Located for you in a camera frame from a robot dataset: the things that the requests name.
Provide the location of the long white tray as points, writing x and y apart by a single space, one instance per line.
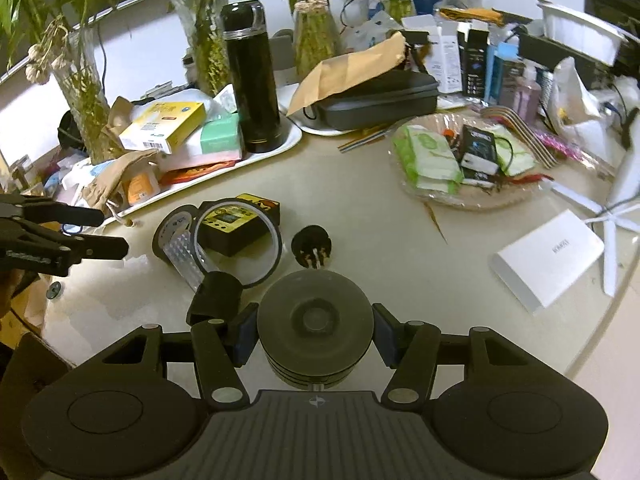
280 142

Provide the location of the black and yellow box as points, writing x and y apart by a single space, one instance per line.
235 230

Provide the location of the white plastic bag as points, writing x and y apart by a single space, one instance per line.
575 90

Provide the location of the orange packet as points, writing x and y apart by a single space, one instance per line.
142 185

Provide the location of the white plastic bowl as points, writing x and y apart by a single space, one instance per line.
580 30

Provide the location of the tall glass vase with bamboo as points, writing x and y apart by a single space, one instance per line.
85 100

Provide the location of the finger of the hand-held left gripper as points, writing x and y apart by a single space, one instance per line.
75 248
60 211

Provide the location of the green tissue pack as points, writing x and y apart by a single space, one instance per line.
220 137

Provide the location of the wide glass vase with bamboo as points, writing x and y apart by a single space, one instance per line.
207 45

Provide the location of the black thermos bottle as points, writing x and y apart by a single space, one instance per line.
250 85

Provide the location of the black rubber grommet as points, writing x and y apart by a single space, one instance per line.
54 291

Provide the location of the white tripod stand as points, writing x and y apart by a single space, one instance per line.
627 180

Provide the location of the small black box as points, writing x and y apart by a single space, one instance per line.
479 147

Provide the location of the brown paper envelope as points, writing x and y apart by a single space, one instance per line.
345 72

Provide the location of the upright blue carton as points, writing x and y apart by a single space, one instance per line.
502 72

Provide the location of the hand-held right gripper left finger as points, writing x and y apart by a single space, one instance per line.
245 334

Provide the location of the upright black carton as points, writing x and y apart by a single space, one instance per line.
475 65

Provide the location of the twine-necked glass bottle vase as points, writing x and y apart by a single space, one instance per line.
315 35

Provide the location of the black power plug adapter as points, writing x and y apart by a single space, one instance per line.
311 246

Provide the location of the upright white carton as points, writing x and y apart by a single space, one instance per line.
445 60

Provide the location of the black round disc device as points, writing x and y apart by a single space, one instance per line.
315 317

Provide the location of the black zip case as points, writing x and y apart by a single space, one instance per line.
385 100

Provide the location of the green wet wipes pack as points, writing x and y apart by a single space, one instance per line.
430 160

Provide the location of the black round object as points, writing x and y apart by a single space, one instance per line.
70 130

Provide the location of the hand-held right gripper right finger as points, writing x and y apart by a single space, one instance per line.
384 334

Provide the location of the yellow cardboard box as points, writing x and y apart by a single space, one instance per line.
160 127

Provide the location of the bundle of striped straws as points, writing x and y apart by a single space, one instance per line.
365 139

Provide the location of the small black plastic cap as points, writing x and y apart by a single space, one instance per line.
215 292

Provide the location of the black roll of silver tape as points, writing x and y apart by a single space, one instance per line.
180 252

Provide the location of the flat white box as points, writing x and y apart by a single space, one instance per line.
547 260

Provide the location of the clear plate with snacks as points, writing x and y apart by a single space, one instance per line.
465 197

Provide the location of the pink pump bottle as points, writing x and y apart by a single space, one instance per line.
527 92

